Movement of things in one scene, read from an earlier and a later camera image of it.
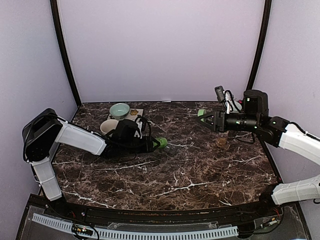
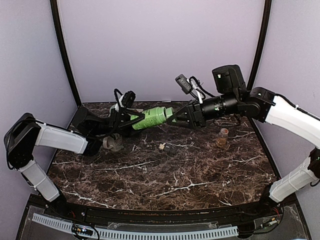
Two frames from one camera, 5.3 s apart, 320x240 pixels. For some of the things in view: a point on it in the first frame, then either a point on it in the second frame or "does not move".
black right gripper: (219, 120) → (193, 107)
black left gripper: (148, 147) → (118, 118)
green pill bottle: (163, 142) → (152, 116)
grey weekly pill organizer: (170, 150) does not move
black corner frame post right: (260, 44) does not move
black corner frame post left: (57, 26) does not move
